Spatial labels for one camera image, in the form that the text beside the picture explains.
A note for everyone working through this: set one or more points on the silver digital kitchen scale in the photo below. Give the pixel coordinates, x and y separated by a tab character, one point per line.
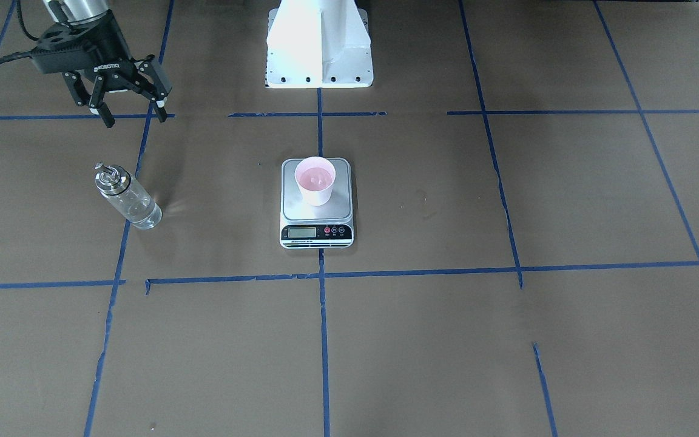
303	226

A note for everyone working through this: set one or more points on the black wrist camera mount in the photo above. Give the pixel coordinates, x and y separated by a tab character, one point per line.
85	46

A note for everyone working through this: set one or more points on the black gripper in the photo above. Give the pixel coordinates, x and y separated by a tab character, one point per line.
111	71

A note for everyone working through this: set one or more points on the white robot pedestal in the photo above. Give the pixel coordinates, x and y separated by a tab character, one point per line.
319	44

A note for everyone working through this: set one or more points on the clear glass sauce bottle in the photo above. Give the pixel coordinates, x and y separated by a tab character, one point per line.
122	190

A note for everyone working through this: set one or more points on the pink paper cup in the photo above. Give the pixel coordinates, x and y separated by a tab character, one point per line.
315	177

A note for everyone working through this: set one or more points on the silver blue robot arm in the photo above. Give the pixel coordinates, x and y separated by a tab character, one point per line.
65	12

